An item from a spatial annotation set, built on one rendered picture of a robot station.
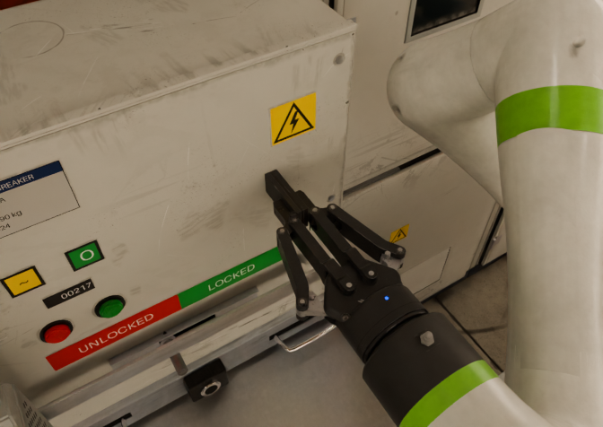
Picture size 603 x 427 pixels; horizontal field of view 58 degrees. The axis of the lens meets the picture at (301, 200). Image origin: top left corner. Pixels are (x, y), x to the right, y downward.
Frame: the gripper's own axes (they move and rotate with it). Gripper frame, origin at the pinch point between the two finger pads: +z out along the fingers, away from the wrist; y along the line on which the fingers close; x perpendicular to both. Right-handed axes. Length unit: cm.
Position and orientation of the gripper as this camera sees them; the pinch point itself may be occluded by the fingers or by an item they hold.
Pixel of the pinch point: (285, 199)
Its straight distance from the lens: 60.6
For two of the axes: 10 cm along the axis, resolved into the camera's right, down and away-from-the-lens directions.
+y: 8.5, -3.9, 3.5
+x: 0.0, -6.7, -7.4
